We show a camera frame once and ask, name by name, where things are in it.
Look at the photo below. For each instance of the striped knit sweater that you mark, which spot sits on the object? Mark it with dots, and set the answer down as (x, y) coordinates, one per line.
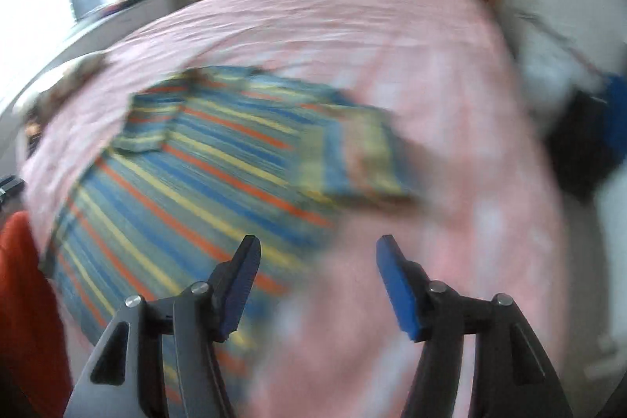
(203, 159)

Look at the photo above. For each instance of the pink striped bed cover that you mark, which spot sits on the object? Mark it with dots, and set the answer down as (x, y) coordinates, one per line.
(485, 216)

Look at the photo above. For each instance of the black garment on rack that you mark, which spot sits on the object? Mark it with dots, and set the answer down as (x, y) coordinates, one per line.
(580, 156)

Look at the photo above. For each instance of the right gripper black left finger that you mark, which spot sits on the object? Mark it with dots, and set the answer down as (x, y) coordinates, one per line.
(125, 376)

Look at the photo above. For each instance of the striped throw pillow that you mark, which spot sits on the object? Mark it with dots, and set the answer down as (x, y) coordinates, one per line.
(42, 99)

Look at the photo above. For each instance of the white drawer cabinet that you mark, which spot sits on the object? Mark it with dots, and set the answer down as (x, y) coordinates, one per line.
(97, 36)

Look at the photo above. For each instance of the blue garment on rack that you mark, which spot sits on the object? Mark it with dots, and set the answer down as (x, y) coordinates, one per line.
(616, 113)

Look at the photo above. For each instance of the white plastic bag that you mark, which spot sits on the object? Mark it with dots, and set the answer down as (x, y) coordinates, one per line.
(549, 72)

